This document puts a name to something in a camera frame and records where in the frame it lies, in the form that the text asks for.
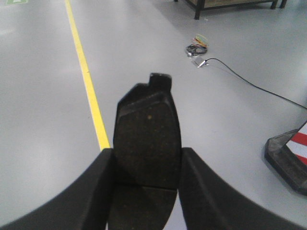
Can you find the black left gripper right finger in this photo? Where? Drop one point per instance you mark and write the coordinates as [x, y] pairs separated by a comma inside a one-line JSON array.
[[209, 203]]

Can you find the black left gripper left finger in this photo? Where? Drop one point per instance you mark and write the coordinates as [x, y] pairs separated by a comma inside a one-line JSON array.
[[84, 205]]

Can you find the brake pad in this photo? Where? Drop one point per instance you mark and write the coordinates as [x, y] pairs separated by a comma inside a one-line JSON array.
[[147, 150]]

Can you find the red white traffic cone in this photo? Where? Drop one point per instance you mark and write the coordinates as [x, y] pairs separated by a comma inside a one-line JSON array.
[[287, 154]]

